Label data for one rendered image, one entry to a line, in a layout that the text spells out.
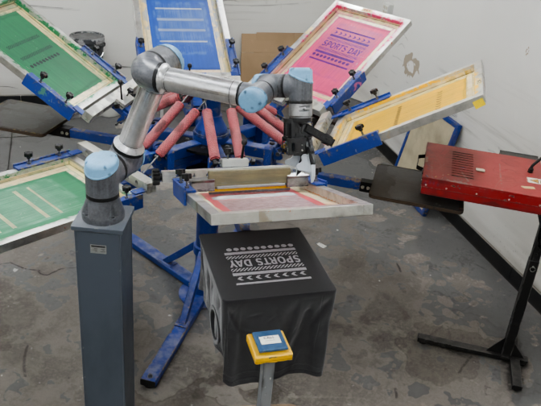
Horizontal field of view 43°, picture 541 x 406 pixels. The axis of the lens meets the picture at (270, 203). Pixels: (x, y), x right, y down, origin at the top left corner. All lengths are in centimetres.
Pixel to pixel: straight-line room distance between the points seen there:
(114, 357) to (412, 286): 229
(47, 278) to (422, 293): 230
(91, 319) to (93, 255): 29
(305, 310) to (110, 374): 81
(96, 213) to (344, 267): 242
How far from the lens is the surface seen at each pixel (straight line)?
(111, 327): 274
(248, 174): 293
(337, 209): 243
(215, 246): 286
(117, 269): 258
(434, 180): 334
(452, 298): 452
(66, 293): 427
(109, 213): 250
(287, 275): 272
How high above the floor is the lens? 245
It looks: 28 degrees down
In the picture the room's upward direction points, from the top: 5 degrees clockwise
